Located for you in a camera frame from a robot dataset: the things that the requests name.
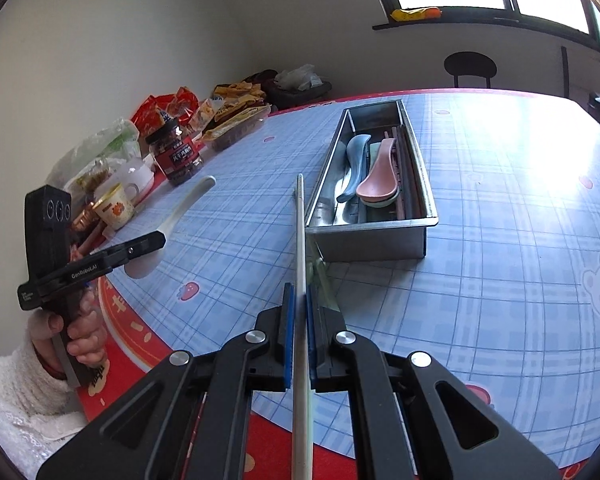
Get white chopstick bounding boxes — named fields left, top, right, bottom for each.
left=292, top=174, right=314, bottom=480

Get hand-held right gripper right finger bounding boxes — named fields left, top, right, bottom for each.
left=305, top=292, right=563, bottom=480

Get white spoon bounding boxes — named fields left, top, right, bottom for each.
left=125, top=175, right=217, bottom=281

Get yellow snack tray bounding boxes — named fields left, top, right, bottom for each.
left=202, top=105, right=271, bottom=153

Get blue plaid table mat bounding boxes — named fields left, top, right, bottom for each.
left=97, top=91, right=600, bottom=466

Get clear plastic bag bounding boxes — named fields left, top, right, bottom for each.
left=47, top=117, right=141, bottom=196

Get orange foil packet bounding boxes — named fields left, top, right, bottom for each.
left=72, top=210, right=101, bottom=235

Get black-lidded sauce jar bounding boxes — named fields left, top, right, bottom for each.
left=145, top=122, right=205, bottom=186

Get white cup yellow lid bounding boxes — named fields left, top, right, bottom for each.
left=95, top=183, right=136, bottom=231

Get blue spoon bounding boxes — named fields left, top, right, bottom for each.
left=336, top=135, right=373, bottom=204

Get black round stool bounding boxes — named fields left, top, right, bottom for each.
left=444, top=51, right=497, bottom=90

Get person's left hand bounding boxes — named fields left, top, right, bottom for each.
left=30, top=287, right=106, bottom=376

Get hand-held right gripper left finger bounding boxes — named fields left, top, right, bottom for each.
left=35, top=282, right=296, bottom=480

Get yellow snack bags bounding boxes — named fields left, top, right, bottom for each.
left=212, top=77, right=268, bottom=111

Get white plastic lid bowl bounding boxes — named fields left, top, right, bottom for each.
left=92, top=157, right=153, bottom=206

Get steel utensil tray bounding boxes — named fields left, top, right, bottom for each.
left=305, top=100, right=440, bottom=263

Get person's left forearm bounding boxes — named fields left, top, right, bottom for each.
left=0, top=332, right=88, bottom=466

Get red snack bag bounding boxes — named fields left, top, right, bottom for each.
left=130, top=87, right=201, bottom=141

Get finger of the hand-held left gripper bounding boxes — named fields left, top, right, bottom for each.
left=97, top=232, right=167, bottom=273

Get pink spoon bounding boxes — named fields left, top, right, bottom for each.
left=356, top=138, right=401, bottom=200

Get white plastic bag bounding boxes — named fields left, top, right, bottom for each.
left=275, top=64, right=323, bottom=91

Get dark red clothes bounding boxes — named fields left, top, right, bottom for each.
left=245, top=69, right=281, bottom=92

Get dark window sill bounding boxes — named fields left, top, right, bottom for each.
left=372, top=19, right=600, bottom=68

